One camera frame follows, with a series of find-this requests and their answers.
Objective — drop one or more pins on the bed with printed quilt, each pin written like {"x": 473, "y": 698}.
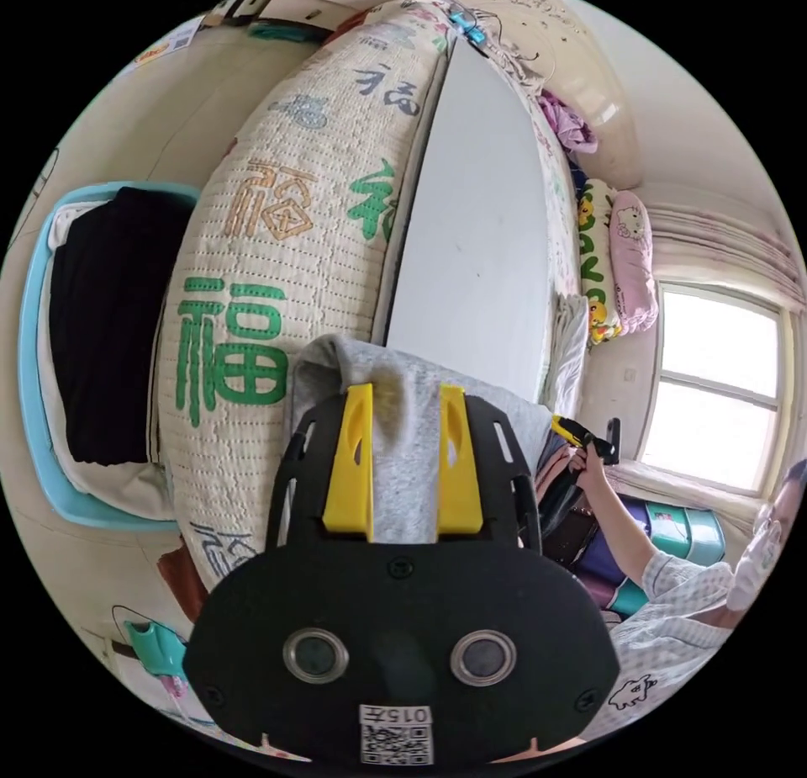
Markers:
{"x": 296, "y": 223}

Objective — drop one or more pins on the white folded blanket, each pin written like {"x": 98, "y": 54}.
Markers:
{"x": 570, "y": 355}

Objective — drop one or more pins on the window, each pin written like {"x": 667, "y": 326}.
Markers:
{"x": 719, "y": 387}

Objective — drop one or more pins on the purple bunched cloth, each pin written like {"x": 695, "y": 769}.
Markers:
{"x": 567, "y": 122}

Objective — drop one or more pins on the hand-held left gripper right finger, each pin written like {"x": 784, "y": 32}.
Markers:
{"x": 459, "y": 475}

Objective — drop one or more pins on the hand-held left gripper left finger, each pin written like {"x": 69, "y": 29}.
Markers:
{"x": 350, "y": 475}

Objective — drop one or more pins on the white flat board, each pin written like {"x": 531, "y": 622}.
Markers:
{"x": 479, "y": 235}

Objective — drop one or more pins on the green storage box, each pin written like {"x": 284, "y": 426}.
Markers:
{"x": 684, "y": 532}

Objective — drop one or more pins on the pink curtain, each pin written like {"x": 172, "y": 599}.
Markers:
{"x": 725, "y": 242}

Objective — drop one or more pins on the person's right hand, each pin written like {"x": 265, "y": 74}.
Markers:
{"x": 587, "y": 472}

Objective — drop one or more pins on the yellow and green print pillow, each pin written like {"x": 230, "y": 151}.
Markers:
{"x": 596, "y": 267}

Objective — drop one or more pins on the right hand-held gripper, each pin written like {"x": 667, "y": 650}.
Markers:
{"x": 599, "y": 448}

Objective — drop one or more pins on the pink print pillow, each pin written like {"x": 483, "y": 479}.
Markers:
{"x": 633, "y": 261}

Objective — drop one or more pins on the person's right forearm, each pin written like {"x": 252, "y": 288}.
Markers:
{"x": 621, "y": 526}

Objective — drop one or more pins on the person's left hand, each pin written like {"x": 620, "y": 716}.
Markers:
{"x": 542, "y": 749}

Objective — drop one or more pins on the person's body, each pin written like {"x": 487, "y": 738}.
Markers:
{"x": 693, "y": 626}

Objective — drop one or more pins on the white cupboard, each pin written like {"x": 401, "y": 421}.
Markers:
{"x": 315, "y": 2}

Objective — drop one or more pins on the gray long sleeve shirt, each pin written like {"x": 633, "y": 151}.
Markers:
{"x": 403, "y": 475}

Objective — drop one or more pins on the blue basket with clothes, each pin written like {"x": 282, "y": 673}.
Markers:
{"x": 101, "y": 324}

